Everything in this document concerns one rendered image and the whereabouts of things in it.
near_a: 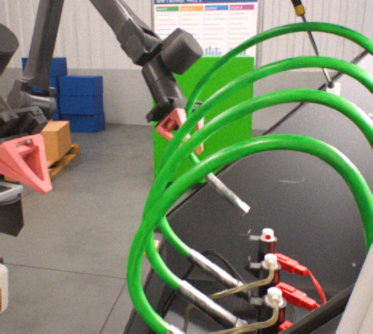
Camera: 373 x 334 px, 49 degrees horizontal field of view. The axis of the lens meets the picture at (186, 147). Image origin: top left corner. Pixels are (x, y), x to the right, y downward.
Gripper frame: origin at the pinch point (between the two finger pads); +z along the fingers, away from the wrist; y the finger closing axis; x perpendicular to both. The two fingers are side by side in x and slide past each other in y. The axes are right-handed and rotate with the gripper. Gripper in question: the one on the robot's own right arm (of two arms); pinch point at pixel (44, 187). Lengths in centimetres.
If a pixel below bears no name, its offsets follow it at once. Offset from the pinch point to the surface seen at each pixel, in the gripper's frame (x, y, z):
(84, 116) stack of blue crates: 509, -335, -196
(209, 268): 8.2, 6.6, 22.2
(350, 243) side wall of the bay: 54, 10, 45
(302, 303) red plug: 8.3, 14.1, 32.4
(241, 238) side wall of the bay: 48, -8, 29
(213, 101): 8.1, 22.5, 5.9
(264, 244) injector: 17.3, 10.8, 25.8
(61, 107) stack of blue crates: 499, -352, -231
